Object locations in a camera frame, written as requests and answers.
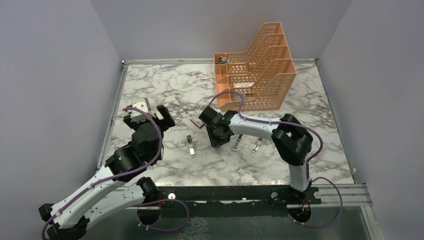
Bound red white staple box sleeve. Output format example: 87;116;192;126
190;115;205;129

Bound pink stapler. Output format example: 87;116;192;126
251;138;263;154

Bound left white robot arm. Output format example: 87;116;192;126
38;103;176;240

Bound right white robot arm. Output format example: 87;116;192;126
199;106;313;204

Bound clear packet in organizer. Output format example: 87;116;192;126
233;82;254;88

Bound binder clips in organizer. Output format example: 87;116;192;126
217;56;229;65

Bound orange plastic file organizer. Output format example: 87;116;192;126
214;22;297;112

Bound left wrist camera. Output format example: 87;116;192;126
130;97;153;122

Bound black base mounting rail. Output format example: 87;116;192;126
125;184;323;220

